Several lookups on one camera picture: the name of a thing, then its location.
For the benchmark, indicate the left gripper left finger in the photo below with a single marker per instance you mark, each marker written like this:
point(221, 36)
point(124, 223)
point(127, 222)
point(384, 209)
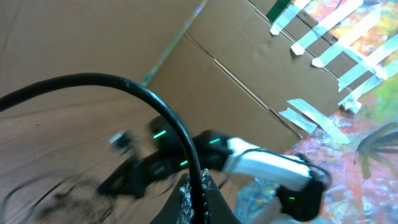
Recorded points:
point(178, 208)

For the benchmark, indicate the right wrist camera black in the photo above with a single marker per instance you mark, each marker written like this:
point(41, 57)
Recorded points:
point(121, 142)

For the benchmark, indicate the cardboard wall panel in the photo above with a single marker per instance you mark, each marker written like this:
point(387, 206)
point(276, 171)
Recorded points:
point(215, 63)

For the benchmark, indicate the colourful painted floor mat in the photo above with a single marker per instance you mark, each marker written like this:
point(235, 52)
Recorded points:
point(358, 139)

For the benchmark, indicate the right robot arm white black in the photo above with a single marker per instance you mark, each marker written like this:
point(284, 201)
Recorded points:
point(300, 189)

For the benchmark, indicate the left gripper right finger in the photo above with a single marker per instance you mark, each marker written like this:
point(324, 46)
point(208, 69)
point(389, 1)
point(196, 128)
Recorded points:
point(217, 211)

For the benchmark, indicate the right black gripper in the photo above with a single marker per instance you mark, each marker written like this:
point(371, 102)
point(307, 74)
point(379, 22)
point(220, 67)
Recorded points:
point(133, 179)

